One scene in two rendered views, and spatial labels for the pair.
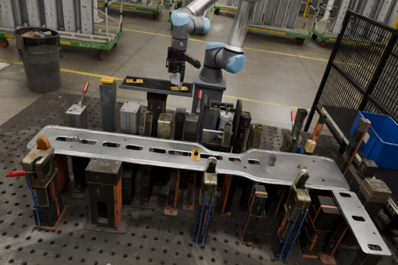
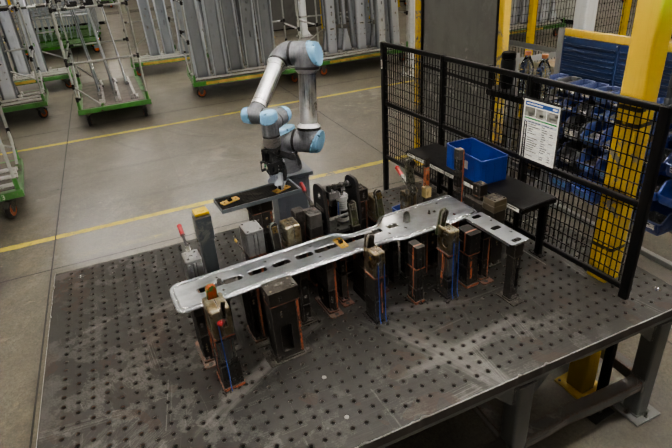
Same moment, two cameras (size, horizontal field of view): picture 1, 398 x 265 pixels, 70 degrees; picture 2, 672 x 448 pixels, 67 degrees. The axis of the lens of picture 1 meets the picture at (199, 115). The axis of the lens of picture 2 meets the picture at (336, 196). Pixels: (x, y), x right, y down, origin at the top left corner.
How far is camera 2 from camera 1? 1.08 m
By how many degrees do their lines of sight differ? 22
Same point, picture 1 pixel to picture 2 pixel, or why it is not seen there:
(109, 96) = (209, 229)
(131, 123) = (260, 243)
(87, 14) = not seen: outside the picture
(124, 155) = (281, 272)
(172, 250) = (365, 339)
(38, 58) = not seen: outside the picture
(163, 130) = (293, 236)
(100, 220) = (285, 349)
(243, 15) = (309, 89)
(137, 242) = (331, 350)
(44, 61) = not seen: outside the picture
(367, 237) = (508, 236)
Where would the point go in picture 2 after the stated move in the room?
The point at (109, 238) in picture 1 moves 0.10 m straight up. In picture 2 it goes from (303, 360) to (300, 340)
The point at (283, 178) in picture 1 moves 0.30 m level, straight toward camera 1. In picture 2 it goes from (425, 226) to (442, 264)
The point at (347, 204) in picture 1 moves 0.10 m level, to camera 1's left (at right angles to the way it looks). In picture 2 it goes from (482, 222) to (464, 228)
